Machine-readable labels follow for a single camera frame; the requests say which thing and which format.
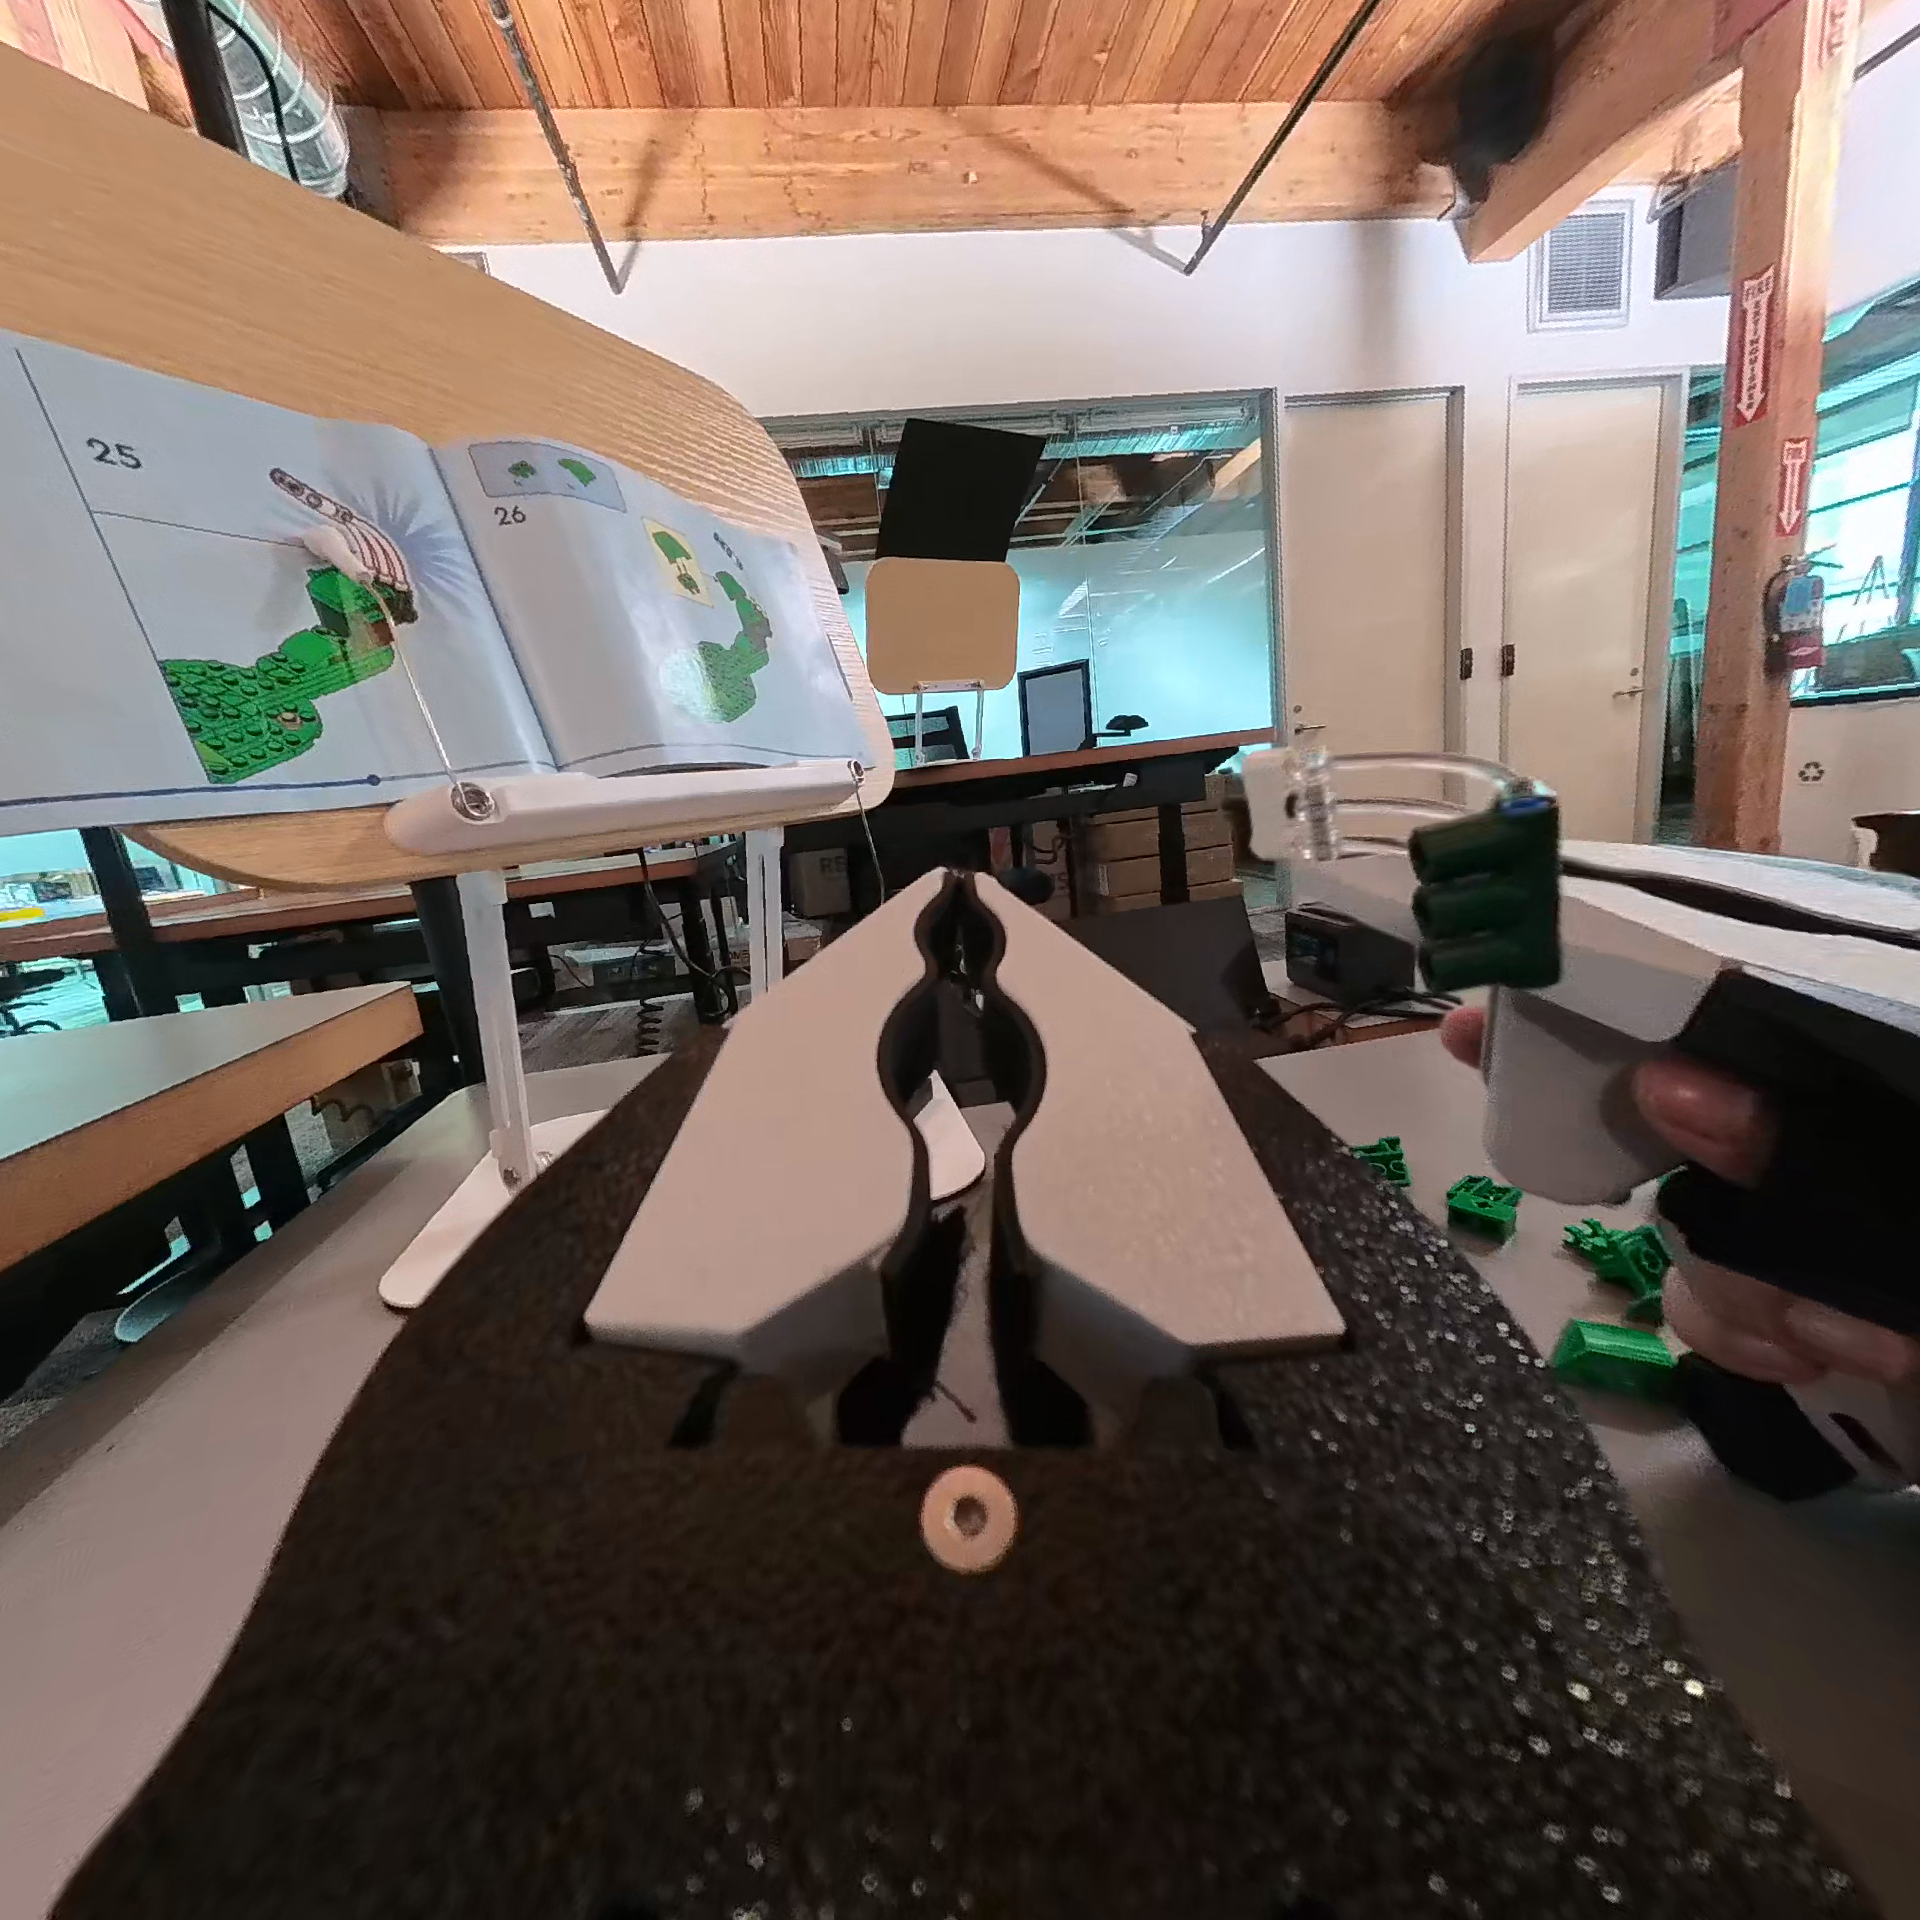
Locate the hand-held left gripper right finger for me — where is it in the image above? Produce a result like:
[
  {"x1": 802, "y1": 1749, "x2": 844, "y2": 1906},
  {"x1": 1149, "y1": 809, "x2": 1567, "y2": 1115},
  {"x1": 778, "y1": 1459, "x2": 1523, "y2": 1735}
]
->
[{"x1": 968, "y1": 866, "x2": 1348, "y2": 1445}]

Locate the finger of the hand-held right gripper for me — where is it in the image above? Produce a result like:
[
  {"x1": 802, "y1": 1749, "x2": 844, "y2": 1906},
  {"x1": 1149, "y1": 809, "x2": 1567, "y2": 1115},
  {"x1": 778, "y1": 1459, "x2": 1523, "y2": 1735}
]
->
[
  {"x1": 1242, "y1": 748, "x2": 1728, "y2": 1052},
  {"x1": 1559, "y1": 837, "x2": 1920, "y2": 939}
]

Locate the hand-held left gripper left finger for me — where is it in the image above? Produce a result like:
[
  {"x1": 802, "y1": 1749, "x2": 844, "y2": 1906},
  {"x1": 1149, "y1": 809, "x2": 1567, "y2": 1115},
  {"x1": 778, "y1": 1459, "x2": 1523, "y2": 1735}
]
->
[{"x1": 583, "y1": 865, "x2": 969, "y2": 1431}]

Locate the clear tube with green end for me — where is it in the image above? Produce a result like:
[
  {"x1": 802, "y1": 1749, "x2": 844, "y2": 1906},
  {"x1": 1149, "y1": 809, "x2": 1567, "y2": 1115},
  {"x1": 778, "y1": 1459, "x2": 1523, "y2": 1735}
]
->
[{"x1": 1284, "y1": 739, "x2": 1567, "y2": 994}]

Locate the person's right hand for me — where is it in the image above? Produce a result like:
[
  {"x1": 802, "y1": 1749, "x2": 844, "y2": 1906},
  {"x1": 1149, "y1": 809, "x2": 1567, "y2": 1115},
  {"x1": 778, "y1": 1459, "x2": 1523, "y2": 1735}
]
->
[{"x1": 1440, "y1": 1002, "x2": 1920, "y2": 1390}]

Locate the red fire extinguisher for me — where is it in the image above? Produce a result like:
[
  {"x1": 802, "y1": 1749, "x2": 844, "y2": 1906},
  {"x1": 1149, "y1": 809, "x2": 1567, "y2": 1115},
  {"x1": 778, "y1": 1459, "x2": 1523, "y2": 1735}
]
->
[{"x1": 1768, "y1": 555, "x2": 1831, "y2": 674}]

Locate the green leafy toy brick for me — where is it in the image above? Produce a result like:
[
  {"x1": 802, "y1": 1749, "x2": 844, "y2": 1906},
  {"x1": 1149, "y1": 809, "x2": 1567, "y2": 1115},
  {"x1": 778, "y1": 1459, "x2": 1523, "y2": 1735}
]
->
[{"x1": 1564, "y1": 1218, "x2": 1675, "y2": 1301}]

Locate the black power supply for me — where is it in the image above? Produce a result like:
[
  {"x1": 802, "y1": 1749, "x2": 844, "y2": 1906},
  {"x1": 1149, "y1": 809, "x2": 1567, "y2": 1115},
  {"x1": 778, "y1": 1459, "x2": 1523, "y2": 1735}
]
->
[{"x1": 1284, "y1": 902, "x2": 1423, "y2": 1002}]

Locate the white door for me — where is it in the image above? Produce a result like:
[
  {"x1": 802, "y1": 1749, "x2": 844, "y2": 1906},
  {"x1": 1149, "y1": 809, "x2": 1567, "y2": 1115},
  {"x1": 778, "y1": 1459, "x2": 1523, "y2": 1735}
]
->
[
  {"x1": 1504, "y1": 372, "x2": 1687, "y2": 846},
  {"x1": 1283, "y1": 386, "x2": 1466, "y2": 751}
]

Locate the stack of cardboard boxes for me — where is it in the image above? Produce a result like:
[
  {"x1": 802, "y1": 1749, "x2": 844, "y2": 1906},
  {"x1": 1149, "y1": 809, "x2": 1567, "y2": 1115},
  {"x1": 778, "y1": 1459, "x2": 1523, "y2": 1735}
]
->
[{"x1": 1031, "y1": 803, "x2": 1251, "y2": 916}]

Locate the green sloped toy brick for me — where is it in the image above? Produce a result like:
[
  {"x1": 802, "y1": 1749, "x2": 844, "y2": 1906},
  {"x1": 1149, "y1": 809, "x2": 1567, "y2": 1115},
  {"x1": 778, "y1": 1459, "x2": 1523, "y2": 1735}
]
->
[{"x1": 1547, "y1": 1316, "x2": 1681, "y2": 1406}]

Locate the wooden book stand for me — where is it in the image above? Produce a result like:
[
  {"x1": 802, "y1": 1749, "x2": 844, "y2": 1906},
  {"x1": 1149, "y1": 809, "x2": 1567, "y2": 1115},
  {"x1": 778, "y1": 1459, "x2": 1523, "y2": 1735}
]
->
[
  {"x1": 0, "y1": 42, "x2": 989, "y2": 1310},
  {"x1": 866, "y1": 555, "x2": 1024, "y2": 762}
]

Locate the glass partition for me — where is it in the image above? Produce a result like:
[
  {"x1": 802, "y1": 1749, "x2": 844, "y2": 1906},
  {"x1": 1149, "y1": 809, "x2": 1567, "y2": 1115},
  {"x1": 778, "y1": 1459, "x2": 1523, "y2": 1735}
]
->
[{"x1": 757, "y1": 394, "x2": 1284, "y2": 751}]

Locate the dark top side table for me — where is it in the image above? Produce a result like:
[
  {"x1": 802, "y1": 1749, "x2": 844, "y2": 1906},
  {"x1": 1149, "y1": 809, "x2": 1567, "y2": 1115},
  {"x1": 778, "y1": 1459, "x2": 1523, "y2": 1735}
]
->
[{"x1": 0, "y1": 983, "x2": 428, "y2": 1279}]

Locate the white vent grille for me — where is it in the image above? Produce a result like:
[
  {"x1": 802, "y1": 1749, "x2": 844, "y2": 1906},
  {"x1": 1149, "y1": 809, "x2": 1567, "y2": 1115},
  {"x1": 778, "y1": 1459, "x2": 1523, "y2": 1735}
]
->
[{"x1": 1530, "y1": 201, "x2": 1637, "y2": 329}]

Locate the black panel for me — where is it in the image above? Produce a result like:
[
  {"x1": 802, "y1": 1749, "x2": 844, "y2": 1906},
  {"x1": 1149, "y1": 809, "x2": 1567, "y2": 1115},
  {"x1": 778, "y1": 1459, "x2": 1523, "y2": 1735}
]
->
[{"x1": 873, "y1": 419, "x2": 1050, "y2": 567}]

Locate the brick instruction booklet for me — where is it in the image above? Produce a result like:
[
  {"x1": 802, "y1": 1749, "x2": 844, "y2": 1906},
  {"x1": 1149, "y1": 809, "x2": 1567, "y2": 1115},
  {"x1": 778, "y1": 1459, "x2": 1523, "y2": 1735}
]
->
[{"x1": 0, "y1": 334, "x2": 875, "y2": 837}]

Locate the wooden post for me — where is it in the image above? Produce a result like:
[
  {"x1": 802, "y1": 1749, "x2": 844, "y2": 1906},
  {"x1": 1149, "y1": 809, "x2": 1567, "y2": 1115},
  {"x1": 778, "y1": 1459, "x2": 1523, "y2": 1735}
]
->
[{"x1": 1696, "y1": 0, "x2": 1866, "y2": 858}]

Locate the silver air duct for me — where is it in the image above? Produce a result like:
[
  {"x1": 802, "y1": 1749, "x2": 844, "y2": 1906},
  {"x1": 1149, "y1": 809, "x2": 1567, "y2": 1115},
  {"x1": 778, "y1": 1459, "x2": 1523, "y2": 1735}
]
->
[{"x1": 128, "y1": 0, "x2": 349, "y2": 169}]

